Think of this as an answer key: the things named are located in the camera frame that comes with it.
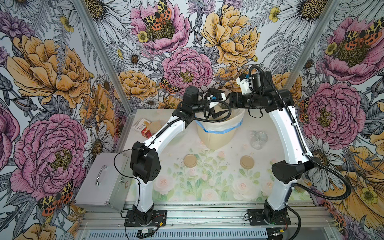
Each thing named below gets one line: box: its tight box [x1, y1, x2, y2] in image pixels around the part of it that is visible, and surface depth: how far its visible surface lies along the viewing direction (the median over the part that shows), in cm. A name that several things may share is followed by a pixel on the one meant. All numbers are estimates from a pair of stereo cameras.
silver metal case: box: [74, 153, 133, 212], surface depth 71 cm
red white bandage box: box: [131, 118, 153, 139], surface depth 110 cm
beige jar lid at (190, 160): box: [183, 153, 198, 168], surface depth 97 cm
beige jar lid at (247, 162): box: [239, 155, 255, 170], surface depth 96 cm
